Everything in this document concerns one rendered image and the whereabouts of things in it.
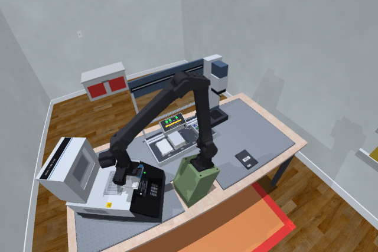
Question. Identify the white lab instrument with black keypad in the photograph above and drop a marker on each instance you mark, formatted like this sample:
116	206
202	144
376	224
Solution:
72	173

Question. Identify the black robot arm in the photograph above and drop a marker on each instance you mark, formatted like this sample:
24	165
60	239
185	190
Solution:
177	87

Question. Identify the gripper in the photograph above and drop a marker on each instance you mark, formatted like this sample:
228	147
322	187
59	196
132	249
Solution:
137	169

